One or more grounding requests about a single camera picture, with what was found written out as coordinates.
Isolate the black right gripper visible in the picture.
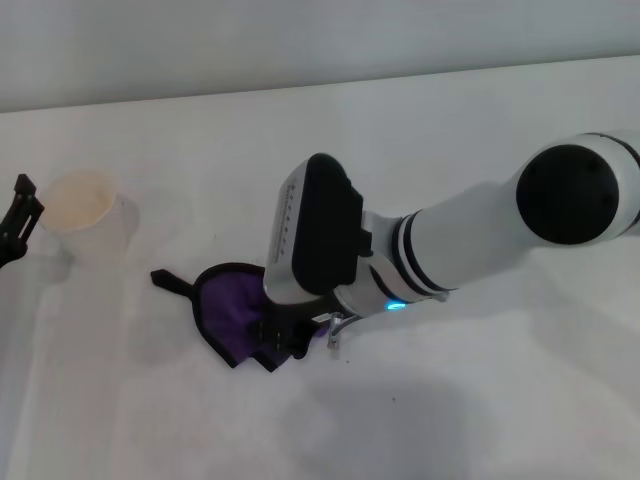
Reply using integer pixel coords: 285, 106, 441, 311
253, 294, 347, 361

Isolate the white paper cup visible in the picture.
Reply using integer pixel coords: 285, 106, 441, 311
38, 169, 140, 266

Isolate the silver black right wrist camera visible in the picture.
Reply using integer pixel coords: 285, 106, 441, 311
263, 153, 365, 306

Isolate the purple rag with black trim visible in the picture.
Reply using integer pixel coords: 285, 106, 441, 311
150, 260, 326, 374

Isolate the grey cable with metal connector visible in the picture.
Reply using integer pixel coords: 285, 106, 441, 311
327, 310, 364, 351

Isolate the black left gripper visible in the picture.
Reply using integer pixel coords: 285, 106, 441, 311
0, 173, 45, 269

